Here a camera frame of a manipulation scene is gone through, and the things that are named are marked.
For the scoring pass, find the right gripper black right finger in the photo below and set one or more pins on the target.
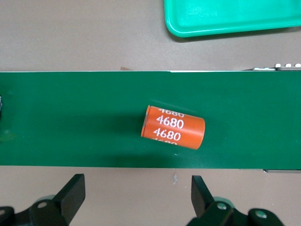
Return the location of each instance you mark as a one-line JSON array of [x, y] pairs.
[[202, 200]]

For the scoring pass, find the orange 4680 cylinder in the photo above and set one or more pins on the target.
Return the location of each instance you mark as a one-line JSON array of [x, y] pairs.
[[172, 128]]

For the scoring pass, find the green conveyor belt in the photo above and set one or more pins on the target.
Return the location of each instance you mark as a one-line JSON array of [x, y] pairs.
[[70, 117]]

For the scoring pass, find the green plastic tray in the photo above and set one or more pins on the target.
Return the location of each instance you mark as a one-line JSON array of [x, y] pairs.
[[235, 16]]

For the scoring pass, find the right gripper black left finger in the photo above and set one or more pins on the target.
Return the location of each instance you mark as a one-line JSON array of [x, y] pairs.
[[70, 197]]

